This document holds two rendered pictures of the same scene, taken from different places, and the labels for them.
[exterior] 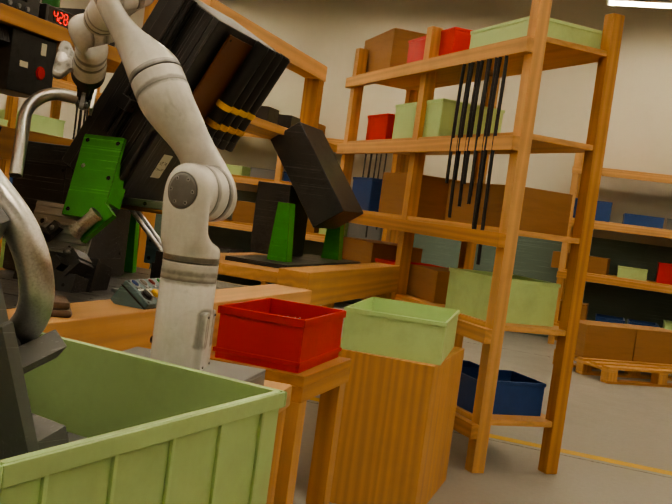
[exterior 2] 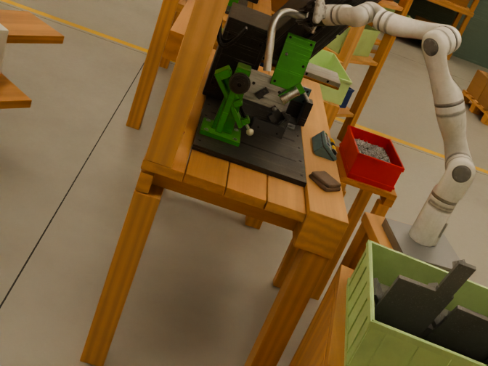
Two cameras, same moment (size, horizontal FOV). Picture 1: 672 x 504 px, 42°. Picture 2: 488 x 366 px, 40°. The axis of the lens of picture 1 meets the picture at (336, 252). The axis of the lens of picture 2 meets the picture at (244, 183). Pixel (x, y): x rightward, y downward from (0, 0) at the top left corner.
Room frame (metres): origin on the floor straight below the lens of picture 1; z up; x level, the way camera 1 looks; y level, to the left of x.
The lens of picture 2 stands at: (-0.17, 1.74, 1.82)
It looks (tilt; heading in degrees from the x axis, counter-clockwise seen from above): 25 degrees down; 334
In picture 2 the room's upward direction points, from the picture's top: 22 degrees clockwise
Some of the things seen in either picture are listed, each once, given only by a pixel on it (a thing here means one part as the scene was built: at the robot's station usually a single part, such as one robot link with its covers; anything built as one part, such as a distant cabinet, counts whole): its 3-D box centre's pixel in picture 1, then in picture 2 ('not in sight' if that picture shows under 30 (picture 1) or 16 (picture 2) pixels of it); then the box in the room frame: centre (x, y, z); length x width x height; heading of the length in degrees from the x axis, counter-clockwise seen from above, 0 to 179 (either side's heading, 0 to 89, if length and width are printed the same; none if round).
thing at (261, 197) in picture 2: not in sight; (218, 200); (2.25, 0.63, 0.44); 1.49 x 0.70 x 0.88; 161
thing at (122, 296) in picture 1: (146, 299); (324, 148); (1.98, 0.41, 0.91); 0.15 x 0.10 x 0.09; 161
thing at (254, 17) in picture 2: (73, 211); (238, 54); (2.40, 0.73, 1.07); 0.30 x 0.18 x 0.34; 161
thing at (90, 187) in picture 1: (101, 177); (292, 60); (2.16, 0.60, 1.17); 0.13 x 0.12 x 0.20; 161
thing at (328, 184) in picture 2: (49, 305); (325, 180); (1.68, 0.53, 0.91); 0.10 x 0.08 x 0.03; 20
